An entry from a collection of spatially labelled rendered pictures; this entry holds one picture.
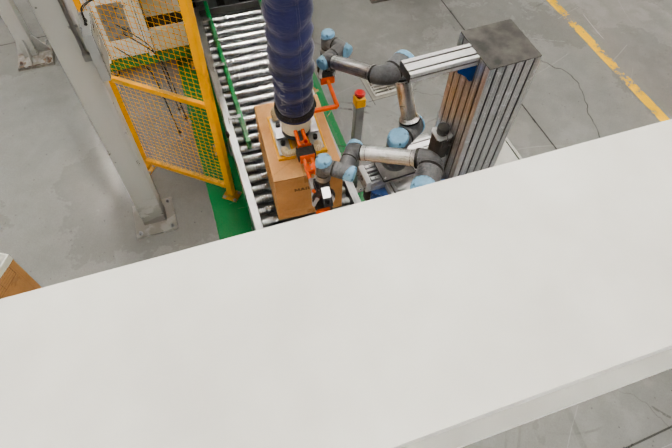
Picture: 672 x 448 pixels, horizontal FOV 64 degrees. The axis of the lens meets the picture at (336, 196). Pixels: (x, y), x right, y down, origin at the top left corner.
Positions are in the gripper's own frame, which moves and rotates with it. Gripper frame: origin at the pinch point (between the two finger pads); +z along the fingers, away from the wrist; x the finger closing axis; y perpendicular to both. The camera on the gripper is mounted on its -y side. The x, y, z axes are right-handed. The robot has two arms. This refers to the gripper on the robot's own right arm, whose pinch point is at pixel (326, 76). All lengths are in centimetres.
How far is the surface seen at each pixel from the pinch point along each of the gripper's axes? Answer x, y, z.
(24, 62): -230, -200, 118
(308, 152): -25, 56, -2
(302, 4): -21, 37, -83
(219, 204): -83, -5, 120
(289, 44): -29, 39, -64
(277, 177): -43, 57, 12
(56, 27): -132, -2, -61
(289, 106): -30, 38, -21
